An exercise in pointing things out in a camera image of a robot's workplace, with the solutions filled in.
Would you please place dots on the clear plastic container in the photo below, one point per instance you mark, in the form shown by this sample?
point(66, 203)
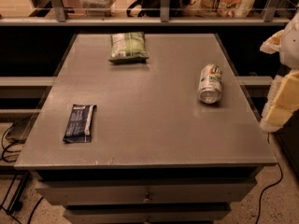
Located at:
point(97, 8)

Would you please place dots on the grey cabinet drawer with knob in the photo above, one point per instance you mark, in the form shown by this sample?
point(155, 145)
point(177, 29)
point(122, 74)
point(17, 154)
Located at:
point(69, 193)

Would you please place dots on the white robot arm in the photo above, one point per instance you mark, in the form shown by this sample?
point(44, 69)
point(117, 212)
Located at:
point(289, 52)

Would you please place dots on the lower grey cabinet drawer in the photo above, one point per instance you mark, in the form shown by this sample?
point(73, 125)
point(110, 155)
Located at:
point(148, 213)

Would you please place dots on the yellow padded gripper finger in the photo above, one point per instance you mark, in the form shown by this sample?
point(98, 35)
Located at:
point(272, 44)
point(282, 102)

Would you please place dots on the green chip bag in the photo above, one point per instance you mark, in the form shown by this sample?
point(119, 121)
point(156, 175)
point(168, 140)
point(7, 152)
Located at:
point(128, 48)

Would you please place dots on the black bag behind railing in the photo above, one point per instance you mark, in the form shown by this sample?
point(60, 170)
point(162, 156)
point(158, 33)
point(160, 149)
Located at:
point(153, 8)

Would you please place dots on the blue rxbar blueberry wrapper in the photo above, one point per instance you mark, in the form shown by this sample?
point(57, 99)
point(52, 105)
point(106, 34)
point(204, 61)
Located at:
point(78, 129)

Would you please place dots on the grey metal railing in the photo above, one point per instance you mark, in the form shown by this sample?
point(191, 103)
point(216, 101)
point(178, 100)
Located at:
point(71, 12)

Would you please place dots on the silver green 7up can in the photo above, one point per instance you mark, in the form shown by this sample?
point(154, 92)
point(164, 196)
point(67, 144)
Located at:
point(210, 84)

